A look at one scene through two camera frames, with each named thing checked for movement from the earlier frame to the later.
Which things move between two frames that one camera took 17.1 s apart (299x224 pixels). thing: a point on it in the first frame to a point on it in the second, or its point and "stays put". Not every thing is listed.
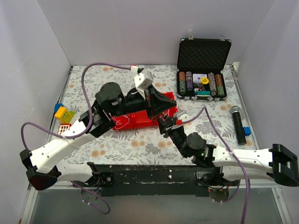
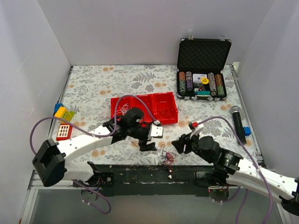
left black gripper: [151, 101] to [145, 137]
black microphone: [239, 126] stays put
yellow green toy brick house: [60, 112] stays put
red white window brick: [63, 127] stays put
